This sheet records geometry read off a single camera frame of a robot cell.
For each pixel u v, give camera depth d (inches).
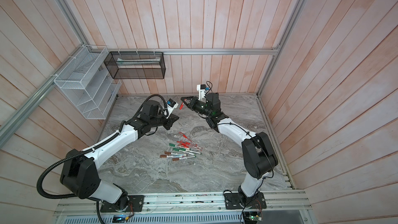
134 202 28.9
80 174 16.7
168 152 35.7
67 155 17.1
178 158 34.6
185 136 38.5
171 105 28.2
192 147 36.5
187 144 36.8
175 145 36.5
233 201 28.8
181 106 31.2
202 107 28.6
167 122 28.8
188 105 29.1
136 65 34.7
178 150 35.7
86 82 27.9
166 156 34.6
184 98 30.9
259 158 18.4
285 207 28.9
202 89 30.0
